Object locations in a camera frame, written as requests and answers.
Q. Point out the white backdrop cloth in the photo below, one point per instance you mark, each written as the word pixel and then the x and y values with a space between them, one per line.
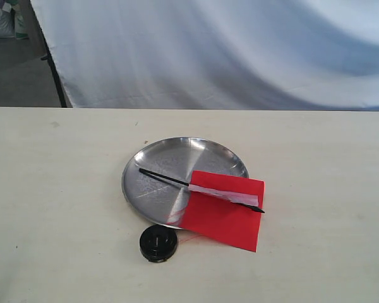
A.
pixel 275 55

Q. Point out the round steel plate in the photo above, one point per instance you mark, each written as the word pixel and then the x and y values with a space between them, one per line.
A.
pixel 162 201

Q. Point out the black backdrop stand pole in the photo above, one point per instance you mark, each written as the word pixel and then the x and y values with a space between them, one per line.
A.
pixel 45 55

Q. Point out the black round flag base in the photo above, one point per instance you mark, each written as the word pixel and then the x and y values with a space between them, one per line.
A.
pixel 158 243

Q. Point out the white sack in background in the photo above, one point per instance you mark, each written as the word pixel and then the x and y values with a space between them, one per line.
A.
pixel 6 21

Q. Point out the red flag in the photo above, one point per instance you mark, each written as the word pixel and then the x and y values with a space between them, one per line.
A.
pixel 224 208

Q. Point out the green white bag in background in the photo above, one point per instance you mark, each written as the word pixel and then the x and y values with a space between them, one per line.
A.
pixel 19 24

